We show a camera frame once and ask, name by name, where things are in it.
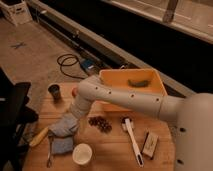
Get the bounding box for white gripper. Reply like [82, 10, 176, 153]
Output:
[70, 95, 92, 118]

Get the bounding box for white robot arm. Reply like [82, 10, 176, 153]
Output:
[71, 75, 213, 171]

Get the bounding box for dark small cup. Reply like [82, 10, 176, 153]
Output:
[48, 84, 61, 101]

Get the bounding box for white paper cup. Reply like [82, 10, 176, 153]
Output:
[72, 143, 93, 166]

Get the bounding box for blue cloth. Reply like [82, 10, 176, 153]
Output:
[49, 113, 78, 155]

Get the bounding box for dark grape bunch toy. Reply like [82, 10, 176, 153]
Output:
[88, 116, 112, 133]

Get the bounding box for blue power device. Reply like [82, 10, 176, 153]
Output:
[80, 59, 98, 76]

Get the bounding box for metal tongs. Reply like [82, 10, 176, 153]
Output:
[46, 136, 54, 168]

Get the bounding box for black chair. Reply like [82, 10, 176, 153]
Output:
[0, 67, 38, 171]

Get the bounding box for yellow plastic bin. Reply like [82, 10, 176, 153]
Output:
[98, 68, 168, 112]

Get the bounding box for small black white box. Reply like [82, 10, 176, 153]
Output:
[142, 132, 158, 159]

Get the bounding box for white cardboard box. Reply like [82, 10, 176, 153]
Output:
[0, 0, 32, 26]

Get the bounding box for white handled brush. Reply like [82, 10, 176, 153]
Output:
[121, 117, 144, 167]

